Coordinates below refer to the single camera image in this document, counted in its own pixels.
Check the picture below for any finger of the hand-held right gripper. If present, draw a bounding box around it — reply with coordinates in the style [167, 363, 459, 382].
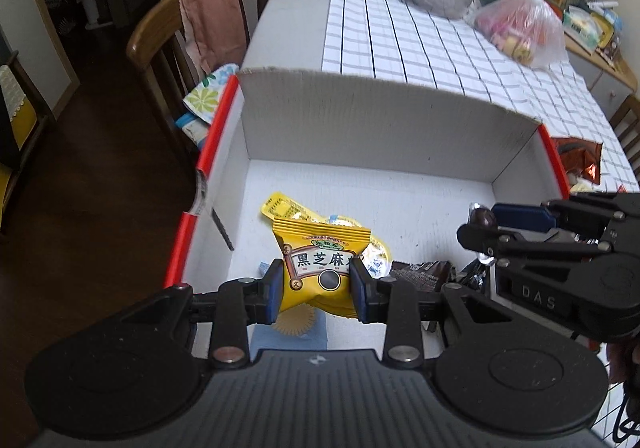
[492, 193, 628, 232]
[457, 223, 613, 270]

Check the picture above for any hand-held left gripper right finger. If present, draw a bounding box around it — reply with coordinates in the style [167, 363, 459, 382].
[349, 255, 516, 370]

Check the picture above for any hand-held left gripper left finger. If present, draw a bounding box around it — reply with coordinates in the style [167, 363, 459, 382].
[117, 258, 285, 370]

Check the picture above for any dark translucent snack wrapper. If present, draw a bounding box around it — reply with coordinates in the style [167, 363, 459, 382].
[457, 201, 501, 290]

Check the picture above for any yellow jelly sachet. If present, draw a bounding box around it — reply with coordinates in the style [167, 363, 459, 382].
[327, 213, 392, 280]
[260, 192, 323, 225]

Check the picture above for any yellow snack packet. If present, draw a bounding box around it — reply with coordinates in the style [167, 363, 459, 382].
[271, 217, 372, 320]

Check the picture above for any blue biscuit snack packet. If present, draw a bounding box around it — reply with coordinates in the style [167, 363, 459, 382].
[250, 304, 329, 354]

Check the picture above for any dark brown snack packet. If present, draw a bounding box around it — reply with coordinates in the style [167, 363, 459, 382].
[389, 261, 458, 293]

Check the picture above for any dark red foil snack packet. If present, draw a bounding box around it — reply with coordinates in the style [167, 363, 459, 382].
[552, 137, 604, 185]

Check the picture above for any red and white cardboard box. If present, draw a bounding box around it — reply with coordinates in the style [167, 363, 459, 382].
[165, 68, 572, 364]

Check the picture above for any wooden chair with black seat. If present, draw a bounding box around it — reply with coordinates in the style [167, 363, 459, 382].
[610, 96, 640, 174]

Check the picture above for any white cabinet with wooden top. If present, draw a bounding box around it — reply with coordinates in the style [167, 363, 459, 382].
[565, 28, 640, 121]

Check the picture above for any green white tissue pack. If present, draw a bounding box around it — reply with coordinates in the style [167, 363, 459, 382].
[562, 6, 617, 50]

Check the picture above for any floral printed cushion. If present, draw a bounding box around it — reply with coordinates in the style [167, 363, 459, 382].
[175, 63, 240, 150]

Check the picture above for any pink towel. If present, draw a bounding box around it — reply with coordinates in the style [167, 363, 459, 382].
[174, 0, 248, 75]

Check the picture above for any wooden chair with towel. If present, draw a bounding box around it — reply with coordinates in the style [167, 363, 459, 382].
[126, 0, 275, 151]

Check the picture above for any yellow cushioned stool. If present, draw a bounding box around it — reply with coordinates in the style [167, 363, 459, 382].
[0, 51, 57, 235]

